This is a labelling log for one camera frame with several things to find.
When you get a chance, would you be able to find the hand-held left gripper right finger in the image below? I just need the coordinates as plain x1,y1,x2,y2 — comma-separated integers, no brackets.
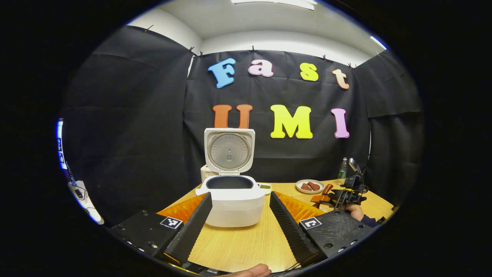
269,191,375,268

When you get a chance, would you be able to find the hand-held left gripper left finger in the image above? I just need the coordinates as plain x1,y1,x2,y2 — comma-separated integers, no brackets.
110,192,213,266

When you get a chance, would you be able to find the white rice cooker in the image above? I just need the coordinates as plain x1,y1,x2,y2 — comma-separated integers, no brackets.
195,128,266,227

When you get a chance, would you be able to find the round white plate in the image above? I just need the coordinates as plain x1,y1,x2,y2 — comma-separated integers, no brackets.
296,179,325,194

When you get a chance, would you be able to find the white toaster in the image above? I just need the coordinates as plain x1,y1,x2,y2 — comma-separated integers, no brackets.
200,165,216,184

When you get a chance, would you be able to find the black backdrop cloth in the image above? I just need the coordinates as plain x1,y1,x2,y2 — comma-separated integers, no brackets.
61,25,425,227

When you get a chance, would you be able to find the long ceiling light panel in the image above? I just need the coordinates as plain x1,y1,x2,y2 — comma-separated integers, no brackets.
231,0,318,10

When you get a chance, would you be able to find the white object with cable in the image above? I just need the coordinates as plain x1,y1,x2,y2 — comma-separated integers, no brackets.
67,164,105,225

